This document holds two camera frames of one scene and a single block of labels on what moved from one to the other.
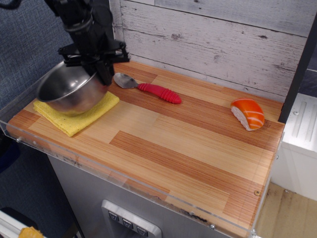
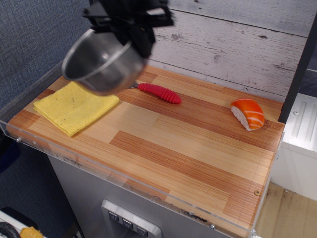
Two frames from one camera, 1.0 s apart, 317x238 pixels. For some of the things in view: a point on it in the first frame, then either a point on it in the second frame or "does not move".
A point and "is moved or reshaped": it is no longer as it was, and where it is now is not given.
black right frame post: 287,106 does not move
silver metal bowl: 71,90 is moved or reshaped
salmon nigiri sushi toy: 248,113 does not move
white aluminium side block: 295,168 does not move
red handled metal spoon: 125,81 does not move
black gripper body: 92,47 to 103,15
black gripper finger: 105,71 to 142,38
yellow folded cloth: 69,124 does not move
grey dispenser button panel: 122,222 does not move
